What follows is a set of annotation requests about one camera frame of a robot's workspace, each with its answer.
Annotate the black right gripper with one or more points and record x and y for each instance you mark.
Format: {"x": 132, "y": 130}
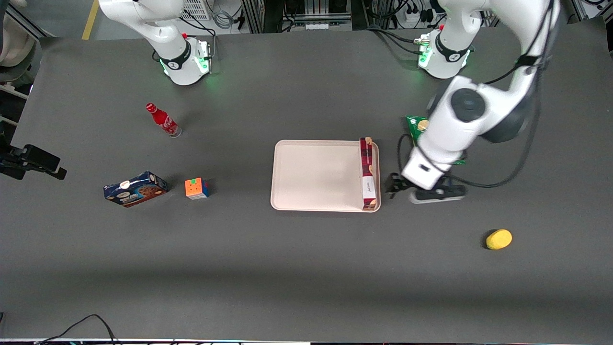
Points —
{"x": 5, "y": 155}

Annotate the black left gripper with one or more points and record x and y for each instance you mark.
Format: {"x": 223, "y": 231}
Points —
{"x": 395, "y": 184}

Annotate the red tartan cookie box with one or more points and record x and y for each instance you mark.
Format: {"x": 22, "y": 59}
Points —
{"x": 367, "y": 175}

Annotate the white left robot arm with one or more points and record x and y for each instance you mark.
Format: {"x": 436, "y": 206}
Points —
{"x": 469, "y": 120}

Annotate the beige plastic tray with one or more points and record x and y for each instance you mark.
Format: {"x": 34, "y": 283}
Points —
{"x": 316, "y": 175}

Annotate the blue cookie box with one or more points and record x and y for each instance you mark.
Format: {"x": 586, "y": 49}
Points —
{"x": 135, "y": 189}

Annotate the white perforated box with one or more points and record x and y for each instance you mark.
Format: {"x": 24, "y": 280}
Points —
{"x": 196, "y": 8}

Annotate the green chips bag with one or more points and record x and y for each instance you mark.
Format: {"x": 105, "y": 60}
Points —
{"x": 415, "y": 125}

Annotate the yellow lemon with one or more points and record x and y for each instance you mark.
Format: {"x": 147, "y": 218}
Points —
{"x": 499, "y": 239}

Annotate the beige chair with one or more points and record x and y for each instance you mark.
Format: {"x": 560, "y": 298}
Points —
{"x": 14, "y": 43}

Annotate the red cola bottle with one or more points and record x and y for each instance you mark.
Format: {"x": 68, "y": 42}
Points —
{"x": 164, "y": 120}

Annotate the colourful puzzle cube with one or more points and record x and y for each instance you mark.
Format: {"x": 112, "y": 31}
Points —
{"x": 196, "y": 188}

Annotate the white power strip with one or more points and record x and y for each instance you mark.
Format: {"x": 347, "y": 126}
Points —
{"x": 317, "y": 26}

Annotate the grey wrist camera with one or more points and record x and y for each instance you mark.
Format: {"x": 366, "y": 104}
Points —
{"x": 438, "y": 194}

